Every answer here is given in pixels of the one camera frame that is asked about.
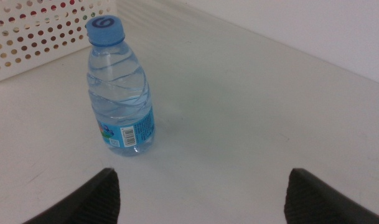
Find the clear water bottle blue cap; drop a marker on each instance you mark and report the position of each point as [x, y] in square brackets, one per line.
[120, 93]

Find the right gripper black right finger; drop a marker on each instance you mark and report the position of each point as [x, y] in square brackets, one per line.
[310, 202]

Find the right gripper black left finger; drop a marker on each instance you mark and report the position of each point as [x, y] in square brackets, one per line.
[92, 202]

